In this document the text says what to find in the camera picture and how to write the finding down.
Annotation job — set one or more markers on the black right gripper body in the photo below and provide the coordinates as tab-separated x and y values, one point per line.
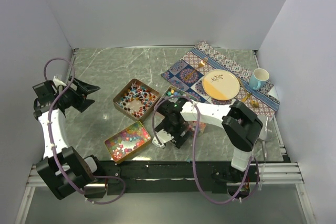
175	129

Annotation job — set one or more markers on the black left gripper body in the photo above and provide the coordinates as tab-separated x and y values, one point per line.
74	98

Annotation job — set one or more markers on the clear plastic candy jar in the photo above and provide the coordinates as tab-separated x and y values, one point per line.
199	128

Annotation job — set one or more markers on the metal candy scoop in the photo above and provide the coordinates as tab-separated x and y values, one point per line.
265	134

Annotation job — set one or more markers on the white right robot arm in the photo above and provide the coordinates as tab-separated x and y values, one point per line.
240	123

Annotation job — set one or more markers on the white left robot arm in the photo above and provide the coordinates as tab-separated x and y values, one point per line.
62	168

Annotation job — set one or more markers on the pink tin with star candies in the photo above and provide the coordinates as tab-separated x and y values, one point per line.
173	91

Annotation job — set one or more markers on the gold tin with lollipops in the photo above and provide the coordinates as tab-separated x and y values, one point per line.
136	100

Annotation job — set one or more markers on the patterned placemat cloth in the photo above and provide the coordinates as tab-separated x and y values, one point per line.
217	60

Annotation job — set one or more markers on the gold tin with gummy stars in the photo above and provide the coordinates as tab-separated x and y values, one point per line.
127	142

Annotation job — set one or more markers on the cream yellow plate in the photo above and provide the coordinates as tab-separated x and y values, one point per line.
220	85

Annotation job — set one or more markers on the gold fork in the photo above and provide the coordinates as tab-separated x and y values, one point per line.
200	65

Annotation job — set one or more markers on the gold knife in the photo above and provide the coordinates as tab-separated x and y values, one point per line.
247	94

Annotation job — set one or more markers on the light blue mug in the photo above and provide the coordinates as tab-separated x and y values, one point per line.
258	78

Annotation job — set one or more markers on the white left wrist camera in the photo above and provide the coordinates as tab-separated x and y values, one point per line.
57	79

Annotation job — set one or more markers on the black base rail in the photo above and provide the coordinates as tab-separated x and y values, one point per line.
173	177

